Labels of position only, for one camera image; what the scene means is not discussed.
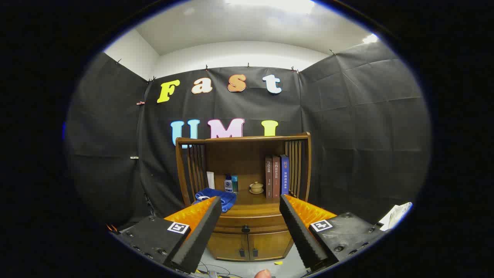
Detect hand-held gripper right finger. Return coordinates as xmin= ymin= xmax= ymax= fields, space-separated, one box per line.
xmin=279 ymin=194 xmax=386 ymax=271

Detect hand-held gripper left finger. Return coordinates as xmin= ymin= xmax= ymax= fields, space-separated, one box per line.
xmin=109 ymin=196 xmax=223 ymax=274

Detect wooden drawer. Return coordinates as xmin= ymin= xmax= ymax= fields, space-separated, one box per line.
xmin=213 ymin=214 xmax=288 ymax=234

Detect wooden cabinet door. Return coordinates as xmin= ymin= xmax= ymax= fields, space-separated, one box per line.
xmin=247 ymin=231 xmax=293 ymax=260
xmin=207 ymin=232 xmax=249 ymax=261

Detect wooden countertop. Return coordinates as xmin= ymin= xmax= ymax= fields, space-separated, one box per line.
xmin=192 ymin=188 xmax=299 ymax=217

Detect wooden cabinet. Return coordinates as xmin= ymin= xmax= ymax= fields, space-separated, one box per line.
xmin=176 ymin=132 xmax=311 ymax=262

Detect blue folded towel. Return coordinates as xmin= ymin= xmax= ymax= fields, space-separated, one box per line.
xmin=193 ymin=188 xmax=237 ymax=214

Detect blue book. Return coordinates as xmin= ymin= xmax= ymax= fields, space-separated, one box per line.
xmin=280 ymin=154 xmax=289 ymax=195

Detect reddish brown book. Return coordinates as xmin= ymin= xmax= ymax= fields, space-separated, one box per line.
xmin=272 ymin=156 xmax=281 ymax=198

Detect dark brown book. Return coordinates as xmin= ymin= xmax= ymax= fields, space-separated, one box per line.
xmin=265 ymin=156 xmax=274 ymax=199

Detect white paper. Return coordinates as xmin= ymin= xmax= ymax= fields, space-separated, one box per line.
xmin=379 ymin=202 xmax=413 ymax=231

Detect black backdrop cloth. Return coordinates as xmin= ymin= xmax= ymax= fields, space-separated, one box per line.
xmin=65 ymin=41 xmax=431 ymax=232

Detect thin floor cables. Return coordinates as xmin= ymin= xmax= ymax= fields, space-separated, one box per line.
xmin=197 ymin=263 xmax=232 ymax=278

